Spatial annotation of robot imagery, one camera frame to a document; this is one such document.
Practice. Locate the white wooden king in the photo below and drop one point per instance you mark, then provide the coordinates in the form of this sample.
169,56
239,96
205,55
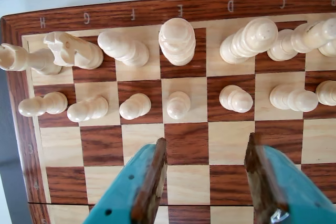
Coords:
177,41

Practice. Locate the white wooden knight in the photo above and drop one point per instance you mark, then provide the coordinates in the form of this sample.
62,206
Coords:
330,48
76,51

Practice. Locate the white wooden bishop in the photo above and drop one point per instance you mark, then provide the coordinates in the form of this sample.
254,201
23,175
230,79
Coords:
123,47
291,43

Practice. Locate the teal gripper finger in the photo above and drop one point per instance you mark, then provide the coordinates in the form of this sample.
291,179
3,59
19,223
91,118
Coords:
288,182
126,195

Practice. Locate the white wooden rook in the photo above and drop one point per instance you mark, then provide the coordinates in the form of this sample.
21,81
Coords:
15,58

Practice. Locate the white wooden pawn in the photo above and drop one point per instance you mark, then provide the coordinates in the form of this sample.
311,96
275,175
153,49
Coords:
39,104
86,108
236,98
135,106
294,97
326,93
178,104

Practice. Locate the white wooden queen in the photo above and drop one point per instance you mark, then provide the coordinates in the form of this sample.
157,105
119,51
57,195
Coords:
249,40

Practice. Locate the folding wooden chessboard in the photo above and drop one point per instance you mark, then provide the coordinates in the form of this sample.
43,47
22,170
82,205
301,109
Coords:
186,182

